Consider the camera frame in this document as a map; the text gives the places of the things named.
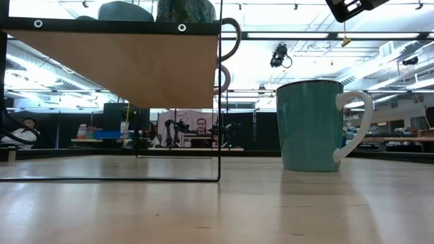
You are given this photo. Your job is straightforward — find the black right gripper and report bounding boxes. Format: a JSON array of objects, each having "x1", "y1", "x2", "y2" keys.
[{"x1": 324, "y1": 0, "x2": 391, "y2": 23}]

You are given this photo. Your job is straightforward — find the dark glazed brown mug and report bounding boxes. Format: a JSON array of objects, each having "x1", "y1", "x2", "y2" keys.
[{"x1": 155, "y1": 0, "x2": 242, "y2": 63}]

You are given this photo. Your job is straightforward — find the light blue mug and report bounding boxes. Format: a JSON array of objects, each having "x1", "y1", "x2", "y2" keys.
[{"x1": 97, "y1": 0, "x2": 155, "y2": 23}]

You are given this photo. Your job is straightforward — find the black partition panel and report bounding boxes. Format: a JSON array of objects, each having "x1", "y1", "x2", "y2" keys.
[{"x1": 222, "y1": 111, "x2": 281, "y2": 152}]

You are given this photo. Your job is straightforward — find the person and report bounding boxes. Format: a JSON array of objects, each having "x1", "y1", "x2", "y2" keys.
[
  {"x1": 0, "y1": 117, "x2": 40, "y2": 150},
  {"x1": 193, "y1": 117, "x2": 212, "y2": 148},
  {"x1": 144, "y1": 122, "x2": 162, "y2": 148}
]

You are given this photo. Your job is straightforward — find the beige fabric backdrop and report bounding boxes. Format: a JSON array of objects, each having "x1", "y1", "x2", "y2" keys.
[{"x1": 157, "y1": 108, "x2": 220, "y2": 147}]

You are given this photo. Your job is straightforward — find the yellow pole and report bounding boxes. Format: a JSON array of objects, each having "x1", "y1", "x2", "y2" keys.
[{"x1": 123, "y1": 103, "x2": 131, "y2": 146}]

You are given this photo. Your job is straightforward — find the black cabinet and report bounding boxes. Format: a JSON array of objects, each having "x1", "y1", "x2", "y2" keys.
[{"x1": 103, "y1": 102, "x2": 151, "y2": 131}]

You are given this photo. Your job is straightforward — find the blue storage bin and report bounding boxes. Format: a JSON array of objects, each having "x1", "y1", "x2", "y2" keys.
[{"x1": 94, "y1": 129, "x2": 123, "y2": 140}]

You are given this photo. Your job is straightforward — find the stacked coloured containers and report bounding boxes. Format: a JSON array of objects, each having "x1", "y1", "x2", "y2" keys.
[{"x1": 76, "y1": 123, "x2": 90, "y2": 140}]

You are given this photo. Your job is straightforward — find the yellow hanging cord tag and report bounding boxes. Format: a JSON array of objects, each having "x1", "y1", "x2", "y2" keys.
[{"x1": 340, "y1": 20, "x2": 353, "y2": 47}]

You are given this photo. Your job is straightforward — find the wooden shelf black frame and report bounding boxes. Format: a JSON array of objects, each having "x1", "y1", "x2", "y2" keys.
[{"x1": 0, "y1": 0, "x2": 223, "y2": 183}]

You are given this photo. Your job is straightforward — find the thick black cable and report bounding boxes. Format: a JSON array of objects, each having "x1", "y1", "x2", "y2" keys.
[{"x1": 0, "y1": 98, "x2": 41, "y2": 147}]

